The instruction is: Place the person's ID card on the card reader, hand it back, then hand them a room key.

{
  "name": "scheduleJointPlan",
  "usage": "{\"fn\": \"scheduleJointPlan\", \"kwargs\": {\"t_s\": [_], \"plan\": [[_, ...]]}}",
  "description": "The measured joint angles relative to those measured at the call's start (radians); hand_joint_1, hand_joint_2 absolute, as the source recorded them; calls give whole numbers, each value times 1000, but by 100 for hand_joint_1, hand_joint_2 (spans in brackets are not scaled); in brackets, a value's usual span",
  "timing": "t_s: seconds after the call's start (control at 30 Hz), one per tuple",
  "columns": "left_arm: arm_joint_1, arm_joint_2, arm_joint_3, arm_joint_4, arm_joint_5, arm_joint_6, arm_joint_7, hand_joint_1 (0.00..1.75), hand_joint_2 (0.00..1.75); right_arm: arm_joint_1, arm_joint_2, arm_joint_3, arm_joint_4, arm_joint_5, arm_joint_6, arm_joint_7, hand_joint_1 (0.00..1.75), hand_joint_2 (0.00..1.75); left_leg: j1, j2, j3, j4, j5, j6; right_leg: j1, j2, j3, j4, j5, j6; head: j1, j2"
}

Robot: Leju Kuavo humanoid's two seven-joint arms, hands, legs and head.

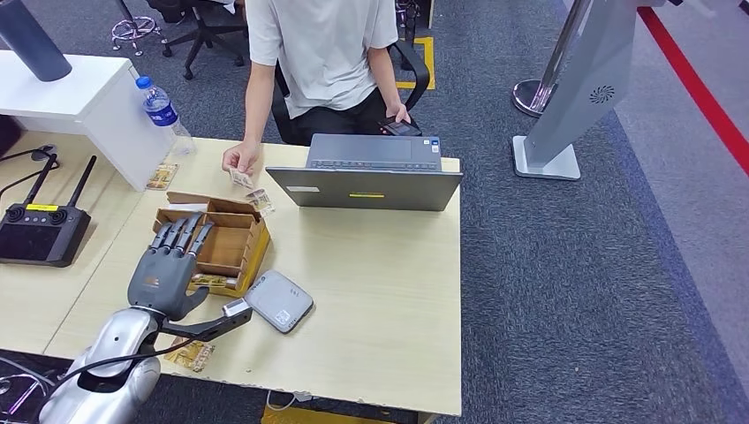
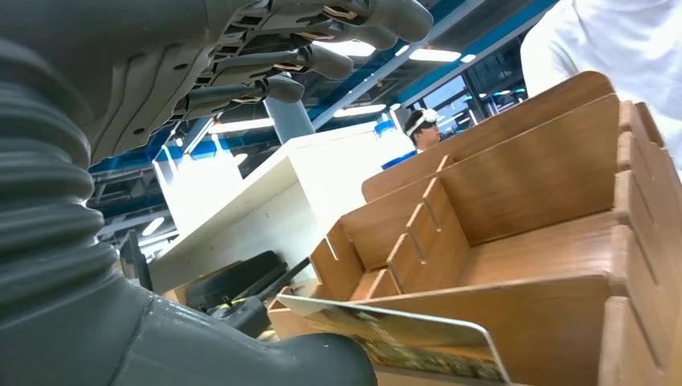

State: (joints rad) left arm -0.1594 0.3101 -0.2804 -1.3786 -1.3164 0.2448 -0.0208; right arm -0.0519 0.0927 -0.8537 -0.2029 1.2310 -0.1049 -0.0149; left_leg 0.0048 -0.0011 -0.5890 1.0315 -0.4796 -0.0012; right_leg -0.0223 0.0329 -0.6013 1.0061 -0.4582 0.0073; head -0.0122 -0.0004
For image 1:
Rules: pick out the person's right hand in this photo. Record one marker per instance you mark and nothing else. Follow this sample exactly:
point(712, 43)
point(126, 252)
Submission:
point(241, 157)

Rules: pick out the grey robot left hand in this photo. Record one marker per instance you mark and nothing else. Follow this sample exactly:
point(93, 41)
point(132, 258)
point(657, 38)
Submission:
point(161, 281)

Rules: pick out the person's left hand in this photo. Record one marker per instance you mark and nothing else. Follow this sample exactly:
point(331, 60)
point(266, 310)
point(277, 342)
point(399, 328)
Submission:
point(399, 112)

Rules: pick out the black smartphone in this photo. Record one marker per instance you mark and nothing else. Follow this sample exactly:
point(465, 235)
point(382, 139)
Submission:
point(404, 129)

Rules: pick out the golden printed card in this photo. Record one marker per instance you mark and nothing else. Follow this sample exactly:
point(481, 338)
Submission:
point(213, 281)
point(241, 179)
point(196, 357)
point(261, 202)
point(162, 177)

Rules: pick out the cardboard card organizer box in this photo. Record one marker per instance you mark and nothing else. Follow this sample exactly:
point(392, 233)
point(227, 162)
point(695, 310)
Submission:
point(234, 246)

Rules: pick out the person's right forearm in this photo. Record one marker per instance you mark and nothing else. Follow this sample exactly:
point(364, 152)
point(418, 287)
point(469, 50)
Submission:
point(257, 108)

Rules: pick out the person's left forearm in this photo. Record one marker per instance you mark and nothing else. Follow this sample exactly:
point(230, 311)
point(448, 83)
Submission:
point(386, 79)

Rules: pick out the white card stack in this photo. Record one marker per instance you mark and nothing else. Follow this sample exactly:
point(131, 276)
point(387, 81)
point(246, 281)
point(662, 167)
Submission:
point(187, 207)

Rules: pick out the person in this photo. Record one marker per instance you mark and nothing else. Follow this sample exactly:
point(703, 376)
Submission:
point(322, 52)

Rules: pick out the grey card reader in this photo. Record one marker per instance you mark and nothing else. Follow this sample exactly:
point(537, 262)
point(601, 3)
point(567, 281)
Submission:
point(278, 301)

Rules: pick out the black office chair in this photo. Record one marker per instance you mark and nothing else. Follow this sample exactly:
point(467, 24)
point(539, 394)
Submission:
point(205, 29)
point(418, 73)

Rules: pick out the grey laptop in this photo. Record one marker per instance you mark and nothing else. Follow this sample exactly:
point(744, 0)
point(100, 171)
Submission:
point(368, 188)

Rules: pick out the clear water bottle blue label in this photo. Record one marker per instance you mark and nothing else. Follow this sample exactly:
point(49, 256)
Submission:
point(159, 108)

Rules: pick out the black remote controller with antennas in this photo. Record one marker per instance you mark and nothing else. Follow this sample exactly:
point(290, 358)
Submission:
point(35, 237)

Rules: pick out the chrome stool base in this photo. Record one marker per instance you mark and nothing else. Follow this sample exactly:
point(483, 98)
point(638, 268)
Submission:
point(134, 28)

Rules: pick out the white cabinet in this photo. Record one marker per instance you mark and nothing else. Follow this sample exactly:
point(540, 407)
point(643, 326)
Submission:
point(64, 88)

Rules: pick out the silver kiosk stand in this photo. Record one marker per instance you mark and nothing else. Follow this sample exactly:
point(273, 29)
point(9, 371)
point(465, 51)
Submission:
point(588, 76)

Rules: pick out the yellow box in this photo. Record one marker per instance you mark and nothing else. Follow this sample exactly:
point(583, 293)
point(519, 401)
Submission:
point(304, 416)

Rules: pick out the dark grey cylinder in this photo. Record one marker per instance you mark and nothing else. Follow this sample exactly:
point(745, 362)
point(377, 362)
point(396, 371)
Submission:
point(35, 41)

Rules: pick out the chrome stanchion post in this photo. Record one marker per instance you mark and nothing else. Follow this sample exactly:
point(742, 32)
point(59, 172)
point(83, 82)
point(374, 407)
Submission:
point(535, 96)

